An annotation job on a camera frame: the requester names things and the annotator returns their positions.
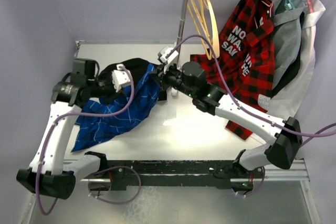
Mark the red black plaid shirt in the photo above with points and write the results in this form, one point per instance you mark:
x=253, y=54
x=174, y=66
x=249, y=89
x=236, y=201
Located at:
x=246, y=62

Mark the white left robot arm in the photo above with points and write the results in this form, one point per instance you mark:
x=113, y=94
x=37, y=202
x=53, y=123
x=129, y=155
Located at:
x=47, y=174

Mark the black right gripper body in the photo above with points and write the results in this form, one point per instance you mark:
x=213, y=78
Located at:
x=173, y=78

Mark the blue plaid shirt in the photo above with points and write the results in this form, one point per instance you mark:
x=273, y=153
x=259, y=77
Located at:
x=97, y=130

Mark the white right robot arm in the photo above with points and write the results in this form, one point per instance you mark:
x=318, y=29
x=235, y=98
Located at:
x=281, y=146

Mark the grey shirt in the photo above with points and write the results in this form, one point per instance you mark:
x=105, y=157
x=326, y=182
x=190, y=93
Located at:
x=287, y=41

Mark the white shirt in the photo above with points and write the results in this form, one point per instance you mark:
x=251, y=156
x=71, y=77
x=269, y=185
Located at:
x=288, y=100

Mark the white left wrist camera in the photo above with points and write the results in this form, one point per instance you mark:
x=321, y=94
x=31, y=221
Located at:
x=121, y=77

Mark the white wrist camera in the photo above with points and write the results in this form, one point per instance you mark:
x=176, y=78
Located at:
x=167, y=57
x=121, y=77

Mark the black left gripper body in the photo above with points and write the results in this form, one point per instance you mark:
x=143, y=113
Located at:
x=104, y=89

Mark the black garment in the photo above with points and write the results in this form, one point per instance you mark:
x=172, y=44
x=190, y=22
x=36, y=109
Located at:
x=141, y=78

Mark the beige plastic hanger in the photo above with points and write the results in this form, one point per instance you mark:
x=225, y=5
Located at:
x=213, y=37

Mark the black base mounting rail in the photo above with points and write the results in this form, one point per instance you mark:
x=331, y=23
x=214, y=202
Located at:
x=212, y=173

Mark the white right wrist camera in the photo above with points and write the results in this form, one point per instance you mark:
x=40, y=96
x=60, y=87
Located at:
x=167, y=57

